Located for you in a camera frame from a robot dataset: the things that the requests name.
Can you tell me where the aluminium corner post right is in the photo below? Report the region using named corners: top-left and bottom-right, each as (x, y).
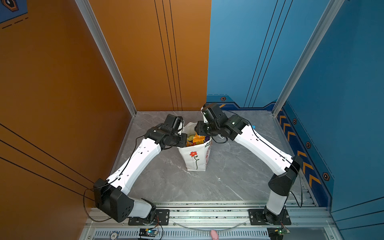
top-left (272, 0), bottom-right (345, 118)

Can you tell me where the aluminium corner post left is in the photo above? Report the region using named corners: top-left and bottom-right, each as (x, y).
top-left (75, 0), bottom-right (137, 117)

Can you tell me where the aluminium corner post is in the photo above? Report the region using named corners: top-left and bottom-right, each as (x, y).
top-left (272, 0), bottom-right (345, 118)
top-left (75, 0), bottom-right (137, 117)

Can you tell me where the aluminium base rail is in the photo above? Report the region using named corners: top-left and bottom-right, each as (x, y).
top-left (80, 200), bottom-right (343, 240)

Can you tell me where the white floral paper bag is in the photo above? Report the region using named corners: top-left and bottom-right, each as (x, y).
top-left (178, 123), bottom-right (212, 172)

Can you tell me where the green circuit board left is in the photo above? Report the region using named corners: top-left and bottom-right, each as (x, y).
top-left (138, 229), bottom-right (159, 240)

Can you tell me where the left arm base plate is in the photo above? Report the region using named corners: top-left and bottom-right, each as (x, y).
top-left (128, 209), bottom-right (170, 226)

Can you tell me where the circuit board right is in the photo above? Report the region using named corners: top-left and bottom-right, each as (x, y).
top-left (267, 228), bottom-right (291, 240)

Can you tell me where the pink object on rail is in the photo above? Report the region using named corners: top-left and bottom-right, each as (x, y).
top-left (210, 230), bottom-right (219, 240)

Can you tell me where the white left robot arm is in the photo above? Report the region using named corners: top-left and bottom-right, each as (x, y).
top-left (93, 114), bottom-right (187, 223)

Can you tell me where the orange snack packet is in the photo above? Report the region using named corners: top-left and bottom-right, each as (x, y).
top-left (192, 134), bottom-right (206, 145)

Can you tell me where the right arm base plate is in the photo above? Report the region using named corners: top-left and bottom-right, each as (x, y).
top-left (248, 209), bottom-right (292, 226)

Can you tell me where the green lemon candy bag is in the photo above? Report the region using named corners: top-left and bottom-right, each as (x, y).
top-left (186, 135), bottom-right (196, 147)

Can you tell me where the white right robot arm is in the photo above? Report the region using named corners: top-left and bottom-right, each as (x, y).
top-left (195, 103), bottom-right (304, 225)

